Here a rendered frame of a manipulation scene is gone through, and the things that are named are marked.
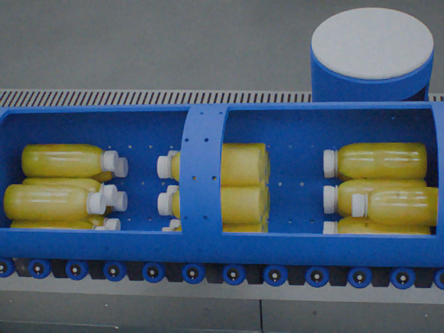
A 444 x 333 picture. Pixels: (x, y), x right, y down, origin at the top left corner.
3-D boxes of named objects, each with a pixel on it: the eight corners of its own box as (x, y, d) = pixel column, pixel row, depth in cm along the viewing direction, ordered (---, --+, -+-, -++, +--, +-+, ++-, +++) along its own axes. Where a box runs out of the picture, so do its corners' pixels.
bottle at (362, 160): (422, 148, 128) (332, 149, 130) (427, 137, 122) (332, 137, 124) (423, 184, 126) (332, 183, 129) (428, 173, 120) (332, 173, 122)
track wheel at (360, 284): (372, 265, 123) (372, 262, 125) (347, 264, 123) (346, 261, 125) (372, 290, 123) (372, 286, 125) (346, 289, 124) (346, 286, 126)
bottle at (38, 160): (19, 143, 132) (102, 142, 130) (34, 143, 139) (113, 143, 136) (19, 177, 132) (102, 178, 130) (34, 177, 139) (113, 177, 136)
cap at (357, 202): (363, 221, 119) (352, 221, 119) (362, 202, 121) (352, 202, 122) (363, 208, 116) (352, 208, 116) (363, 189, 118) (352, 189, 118)
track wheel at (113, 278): (124, 259, 130) (127, 257, 132) (100, 259, 131) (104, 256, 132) (125, 283, 130) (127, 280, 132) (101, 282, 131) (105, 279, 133)
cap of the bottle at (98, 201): (93, 218, 126) (103, 218, 126) (88, 203, 123) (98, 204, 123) (98, 202, 129) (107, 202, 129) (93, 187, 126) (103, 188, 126)
